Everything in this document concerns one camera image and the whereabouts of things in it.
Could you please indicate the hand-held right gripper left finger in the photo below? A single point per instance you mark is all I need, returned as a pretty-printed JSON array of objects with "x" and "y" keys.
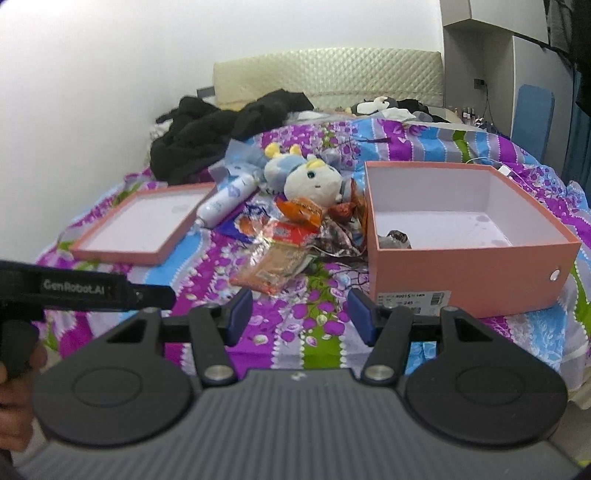
[{"x": 240, "y": 316}]

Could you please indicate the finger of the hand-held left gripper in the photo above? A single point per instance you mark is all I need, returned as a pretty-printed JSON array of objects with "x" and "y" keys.
[{"x": 157, "y": 295}]

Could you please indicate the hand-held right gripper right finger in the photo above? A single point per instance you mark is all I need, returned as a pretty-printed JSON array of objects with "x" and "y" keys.
[{"x": 360, "y": 318}]

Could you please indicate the blue snack packet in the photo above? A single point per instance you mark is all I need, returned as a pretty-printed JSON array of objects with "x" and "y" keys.
[{"x": 249, "y": 221}]

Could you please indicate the red foil snack packet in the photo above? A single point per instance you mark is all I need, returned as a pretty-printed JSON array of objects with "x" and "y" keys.
[{"x": 286, "y": 232}]

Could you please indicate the pink shoebox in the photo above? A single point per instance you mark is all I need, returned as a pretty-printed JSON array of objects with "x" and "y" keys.
[{"x": 461, "y": 272}]

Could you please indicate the person's left hand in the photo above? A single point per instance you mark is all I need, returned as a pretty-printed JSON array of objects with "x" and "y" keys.
[{"x": 16, "y": 410}]

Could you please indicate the clear orange snack packet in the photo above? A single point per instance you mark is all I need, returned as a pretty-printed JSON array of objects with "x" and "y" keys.
[{"x": 272, "y": 270}]

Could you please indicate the floral striped bedspread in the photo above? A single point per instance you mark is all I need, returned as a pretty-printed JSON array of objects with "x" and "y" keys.
[{"x": 295, "y": 295}]

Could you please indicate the pink shoebox lid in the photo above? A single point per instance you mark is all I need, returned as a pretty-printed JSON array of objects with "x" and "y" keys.
[{"x": 138, "y": 221}]

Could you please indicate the brown foil snack packet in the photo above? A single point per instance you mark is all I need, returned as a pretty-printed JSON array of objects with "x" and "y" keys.
[{"x": 339, "y": 237}]

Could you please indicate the dark snack packet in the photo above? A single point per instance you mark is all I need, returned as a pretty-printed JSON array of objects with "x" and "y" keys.
[{"x": 395, "y": 239}]

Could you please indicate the orange-red snack packet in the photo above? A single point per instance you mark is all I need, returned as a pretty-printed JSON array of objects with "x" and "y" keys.
[{"x": 348, "y": 205}]

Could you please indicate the white spray bottle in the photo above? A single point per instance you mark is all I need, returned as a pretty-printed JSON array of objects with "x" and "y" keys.
[{"x": 226, "y": 198}]

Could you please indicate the white and blue plush doll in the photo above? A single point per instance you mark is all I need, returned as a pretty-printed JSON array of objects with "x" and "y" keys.
[{"x": 309, "y": 177}]

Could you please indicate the pile of black clothes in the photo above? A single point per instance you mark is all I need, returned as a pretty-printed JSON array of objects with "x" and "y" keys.
[{"x": 198, "y": 134}]

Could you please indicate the small black and white plush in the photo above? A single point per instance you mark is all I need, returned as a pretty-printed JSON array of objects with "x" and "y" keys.
[{"x": 378, "y": 107}]

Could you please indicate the small bottles on nightstand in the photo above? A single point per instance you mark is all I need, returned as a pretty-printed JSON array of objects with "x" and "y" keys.
[{"x": 465, "y": 114}]

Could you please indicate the cream quilted headboard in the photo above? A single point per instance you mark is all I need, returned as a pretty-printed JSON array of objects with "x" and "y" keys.
[{"x": 323, "y": 74}]

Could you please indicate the blue chair back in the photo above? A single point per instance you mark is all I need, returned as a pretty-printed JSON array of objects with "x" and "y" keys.
[{"x": 531, "y": 120}]

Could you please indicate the white cabinet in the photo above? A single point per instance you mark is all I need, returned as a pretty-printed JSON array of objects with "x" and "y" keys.
[{"x": 461, "y": 55}]

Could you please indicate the wall socket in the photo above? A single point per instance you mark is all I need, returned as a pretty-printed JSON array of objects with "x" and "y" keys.
[{"x": 480, "y": 83}]

